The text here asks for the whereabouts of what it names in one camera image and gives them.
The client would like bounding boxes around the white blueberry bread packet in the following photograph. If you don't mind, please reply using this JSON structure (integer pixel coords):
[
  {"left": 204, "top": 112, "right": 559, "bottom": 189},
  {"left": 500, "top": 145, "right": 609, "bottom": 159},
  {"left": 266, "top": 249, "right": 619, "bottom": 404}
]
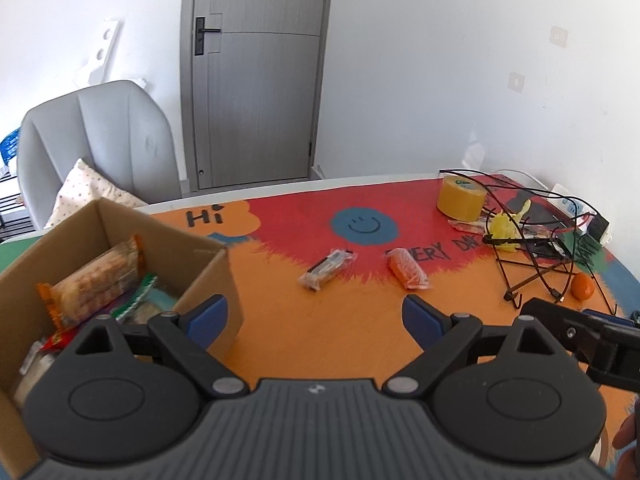
[{"left": 13, "top": 342, "right": 64, "bottom": 406}]

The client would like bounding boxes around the black door handle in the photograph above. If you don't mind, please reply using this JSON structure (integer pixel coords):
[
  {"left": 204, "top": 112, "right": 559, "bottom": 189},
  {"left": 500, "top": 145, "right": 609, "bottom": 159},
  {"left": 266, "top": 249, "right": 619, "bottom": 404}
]
[{"left": 193, "top": 16, "right": 223, "bottom": 57}]

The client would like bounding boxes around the colourful printed table mat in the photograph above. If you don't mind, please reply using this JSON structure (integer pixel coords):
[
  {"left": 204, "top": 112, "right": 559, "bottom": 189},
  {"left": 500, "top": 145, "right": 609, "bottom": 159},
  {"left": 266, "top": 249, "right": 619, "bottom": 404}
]
[{"left": 0, "top": 174, "right": 634, "bottom": 472}]

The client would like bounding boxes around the white power strip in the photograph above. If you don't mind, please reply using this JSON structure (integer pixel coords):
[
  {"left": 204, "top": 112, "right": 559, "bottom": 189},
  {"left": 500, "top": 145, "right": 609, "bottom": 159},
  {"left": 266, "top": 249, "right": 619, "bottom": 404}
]
[{"left": 547, "top": 182, "right": 614, "bottom": 242}]

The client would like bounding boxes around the black flat device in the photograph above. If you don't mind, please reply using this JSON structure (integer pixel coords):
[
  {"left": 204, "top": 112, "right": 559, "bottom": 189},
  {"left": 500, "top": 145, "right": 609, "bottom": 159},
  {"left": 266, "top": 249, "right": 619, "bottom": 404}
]
[{"left": 504, "top": 189, "right": 566, "bottom": 226}]

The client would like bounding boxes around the black wire stand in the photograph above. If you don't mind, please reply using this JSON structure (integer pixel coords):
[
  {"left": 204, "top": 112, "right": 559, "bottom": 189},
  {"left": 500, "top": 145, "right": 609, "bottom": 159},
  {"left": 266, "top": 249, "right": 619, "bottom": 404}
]
[{"left": 482, "top": 232, "right": 577, "bottom": 309}]

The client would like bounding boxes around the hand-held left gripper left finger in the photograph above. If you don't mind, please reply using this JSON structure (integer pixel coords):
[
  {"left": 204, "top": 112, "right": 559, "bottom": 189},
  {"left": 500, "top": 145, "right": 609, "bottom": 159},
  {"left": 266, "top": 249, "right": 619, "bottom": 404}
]
[{"left": 74, "top": 293, "right": 251, "bottom": 399}]

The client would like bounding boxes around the long tan biscuit packet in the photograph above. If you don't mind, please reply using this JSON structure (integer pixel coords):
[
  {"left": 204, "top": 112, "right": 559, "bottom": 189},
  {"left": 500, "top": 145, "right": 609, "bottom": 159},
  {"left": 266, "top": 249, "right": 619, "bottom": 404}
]
[{"left": 35, "top": 233, "right": 147, "bottom": 334}]

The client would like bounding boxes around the blue bag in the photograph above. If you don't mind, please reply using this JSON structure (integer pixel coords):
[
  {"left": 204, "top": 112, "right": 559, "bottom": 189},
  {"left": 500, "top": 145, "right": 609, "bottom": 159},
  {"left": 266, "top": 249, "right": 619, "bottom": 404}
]
[{"left": 0, "top": 129, "right": 22, "bottom": 164}]

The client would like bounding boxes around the black shelf rack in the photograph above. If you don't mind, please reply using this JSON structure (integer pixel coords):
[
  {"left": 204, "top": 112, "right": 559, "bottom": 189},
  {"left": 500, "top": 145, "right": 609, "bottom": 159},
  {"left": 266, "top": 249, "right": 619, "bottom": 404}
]
[{"left": 0, "top": 169, "right": 34, "bottom": 242}]

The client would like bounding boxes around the black usb cable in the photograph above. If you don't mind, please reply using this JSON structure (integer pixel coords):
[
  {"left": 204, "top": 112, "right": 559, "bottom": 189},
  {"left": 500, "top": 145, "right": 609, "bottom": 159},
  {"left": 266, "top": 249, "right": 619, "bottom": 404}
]
[{"left": 542, "top": 260, "right": 576, "bottom": 304}]

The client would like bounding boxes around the red snack packet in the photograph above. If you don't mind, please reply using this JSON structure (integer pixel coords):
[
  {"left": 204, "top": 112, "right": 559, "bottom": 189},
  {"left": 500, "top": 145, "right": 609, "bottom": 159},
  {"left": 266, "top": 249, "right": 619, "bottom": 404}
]
[{"left": 38, "top": 327, "right": 81, "bottom": 351}]

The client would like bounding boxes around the small clear biscuit packet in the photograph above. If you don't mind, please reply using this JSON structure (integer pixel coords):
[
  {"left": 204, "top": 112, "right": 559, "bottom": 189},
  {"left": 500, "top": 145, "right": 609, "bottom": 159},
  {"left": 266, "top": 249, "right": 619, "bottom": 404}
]
[{"left": 298, "top": 248, "right": 360, "bottom": 292}]

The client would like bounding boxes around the green-edged cake packet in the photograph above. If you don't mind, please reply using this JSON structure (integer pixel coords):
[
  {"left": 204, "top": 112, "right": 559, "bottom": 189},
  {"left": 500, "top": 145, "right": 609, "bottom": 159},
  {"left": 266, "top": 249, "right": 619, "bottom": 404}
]
[{"left": 110, "top": 273, "right": 181, "bottom": 326}]

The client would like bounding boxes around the orange fruit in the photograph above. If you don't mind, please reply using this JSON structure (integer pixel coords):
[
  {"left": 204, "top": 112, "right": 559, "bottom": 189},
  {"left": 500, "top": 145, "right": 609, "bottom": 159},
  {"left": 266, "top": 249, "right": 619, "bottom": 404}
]
[{"left": 571, "top": 272, "right": 597, "bottom": 302}]

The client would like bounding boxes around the person's right hand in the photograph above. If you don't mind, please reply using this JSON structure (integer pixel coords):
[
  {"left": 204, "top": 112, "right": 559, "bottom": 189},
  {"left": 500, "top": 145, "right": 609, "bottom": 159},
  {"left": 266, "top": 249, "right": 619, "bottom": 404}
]
[{"left": 611, "top": 399, "right": 640, "bottom": 480}]

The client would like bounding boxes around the orange snack packet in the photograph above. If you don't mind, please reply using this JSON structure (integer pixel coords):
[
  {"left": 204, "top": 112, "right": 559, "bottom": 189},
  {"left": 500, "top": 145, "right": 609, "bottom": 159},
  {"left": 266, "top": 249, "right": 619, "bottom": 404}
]
[{"left": 384, "top": 247, "right": 431, "bottom": 290}]

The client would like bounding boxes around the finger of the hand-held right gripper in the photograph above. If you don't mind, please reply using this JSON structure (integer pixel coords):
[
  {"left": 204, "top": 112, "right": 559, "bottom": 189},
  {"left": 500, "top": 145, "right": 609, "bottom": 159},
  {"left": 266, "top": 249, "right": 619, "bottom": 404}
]
[
  {"left": 519, "top": 298, "right": 608, "bottom": 361},
  {"left": 581, "top": 308, "right": 635, "bottom": 323}
]

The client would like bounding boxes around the yellow plastic bag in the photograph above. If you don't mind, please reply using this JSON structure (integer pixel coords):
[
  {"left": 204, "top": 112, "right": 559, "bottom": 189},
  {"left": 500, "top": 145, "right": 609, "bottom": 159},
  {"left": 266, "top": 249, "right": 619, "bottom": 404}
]
[{"left": 482, "top": 199, "right": 532, "bottom": 254}]

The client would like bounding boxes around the brown cardboard box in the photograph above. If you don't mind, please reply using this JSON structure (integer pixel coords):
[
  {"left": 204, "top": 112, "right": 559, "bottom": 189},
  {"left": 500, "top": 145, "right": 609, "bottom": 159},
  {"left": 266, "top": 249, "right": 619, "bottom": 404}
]
[{"left": 0, "top": 197, "right": 246, "bottom": 479}]

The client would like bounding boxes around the white wall bracket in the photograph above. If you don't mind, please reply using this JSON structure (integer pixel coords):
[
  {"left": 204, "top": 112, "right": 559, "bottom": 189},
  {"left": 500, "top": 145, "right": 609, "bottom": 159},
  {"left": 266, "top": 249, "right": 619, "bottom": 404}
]
[{"left": 74, "top": 18, "right": 121, "bottom": 86}]

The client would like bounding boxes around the black wire rack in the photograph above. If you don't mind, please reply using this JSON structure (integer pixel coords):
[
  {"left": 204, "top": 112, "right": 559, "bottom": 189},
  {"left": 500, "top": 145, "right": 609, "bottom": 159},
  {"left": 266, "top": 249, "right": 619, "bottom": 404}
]
[{"left": 439, "top": 167, "right": 617, "bottom": 306}]

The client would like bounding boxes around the black power adapter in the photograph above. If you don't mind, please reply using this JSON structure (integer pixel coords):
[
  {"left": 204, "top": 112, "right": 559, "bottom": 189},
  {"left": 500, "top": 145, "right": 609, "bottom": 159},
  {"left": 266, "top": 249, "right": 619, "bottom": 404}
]
[{"left": 582, "top": 212, "right": 611, "bottom": 239}]

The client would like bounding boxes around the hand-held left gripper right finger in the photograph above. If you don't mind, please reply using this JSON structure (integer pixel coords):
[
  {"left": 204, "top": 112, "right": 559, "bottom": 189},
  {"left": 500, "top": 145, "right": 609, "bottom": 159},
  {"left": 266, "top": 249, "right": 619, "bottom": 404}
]
[{"left": 382, "top": 293, "right": 572, "bottom": 397}]

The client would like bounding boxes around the grey door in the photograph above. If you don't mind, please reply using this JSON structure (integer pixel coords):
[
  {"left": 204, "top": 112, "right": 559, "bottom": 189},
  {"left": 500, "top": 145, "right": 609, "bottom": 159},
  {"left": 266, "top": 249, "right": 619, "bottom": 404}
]
[{"left": 180, "top": 0, "right": 335, "bottom": 191}]

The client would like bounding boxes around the grey chair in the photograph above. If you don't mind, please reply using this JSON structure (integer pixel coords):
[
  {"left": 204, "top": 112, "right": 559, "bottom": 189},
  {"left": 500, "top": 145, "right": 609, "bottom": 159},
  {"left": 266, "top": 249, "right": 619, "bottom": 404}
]
[{"left": 17, "top": 79, "right": 184, "bottom": 231}]

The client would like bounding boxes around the dotted white cushion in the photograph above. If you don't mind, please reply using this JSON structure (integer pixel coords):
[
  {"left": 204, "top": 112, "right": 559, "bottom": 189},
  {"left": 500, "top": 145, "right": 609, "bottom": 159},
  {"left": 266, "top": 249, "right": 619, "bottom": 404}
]
[{"left": 43, "top": 157, "right": 151, "bottom": 229}]

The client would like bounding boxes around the yellow tape roll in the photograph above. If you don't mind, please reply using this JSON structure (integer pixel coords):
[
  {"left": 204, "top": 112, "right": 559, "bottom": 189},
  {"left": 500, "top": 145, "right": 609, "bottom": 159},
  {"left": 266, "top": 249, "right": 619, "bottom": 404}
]
[{"left": 436, "top": 174, "right": 489, "bottom": 222}]

